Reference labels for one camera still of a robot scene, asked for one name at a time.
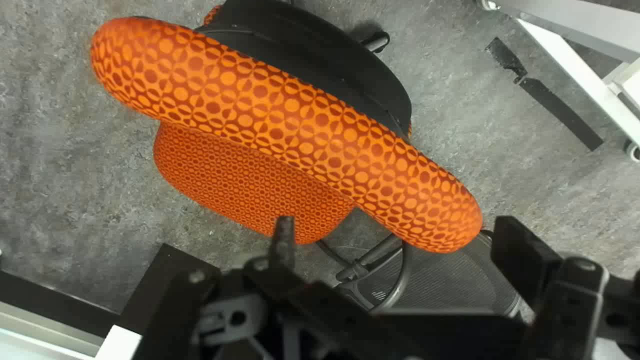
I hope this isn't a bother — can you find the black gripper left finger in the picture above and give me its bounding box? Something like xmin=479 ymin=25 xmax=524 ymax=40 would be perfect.
xmin=122 ymin=215 xmax=377 ymax=360

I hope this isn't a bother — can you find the white table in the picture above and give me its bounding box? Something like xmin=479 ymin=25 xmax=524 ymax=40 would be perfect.
xmin=479 ymin=0 xmax=640 ymax=162

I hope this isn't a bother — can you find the orange fabric office chair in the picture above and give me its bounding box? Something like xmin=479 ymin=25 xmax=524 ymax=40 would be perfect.
xmin=89 ymin=0 xmax=537 ymax=321

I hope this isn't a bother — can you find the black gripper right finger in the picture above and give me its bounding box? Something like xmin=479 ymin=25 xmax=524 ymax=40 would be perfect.
xmin=493 ymin=215 xmax=640 ymax=360

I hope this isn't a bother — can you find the black strap on floor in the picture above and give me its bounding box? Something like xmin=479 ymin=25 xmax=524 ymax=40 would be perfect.
xmin=484 ymin=36 xmax=606 ymax=151

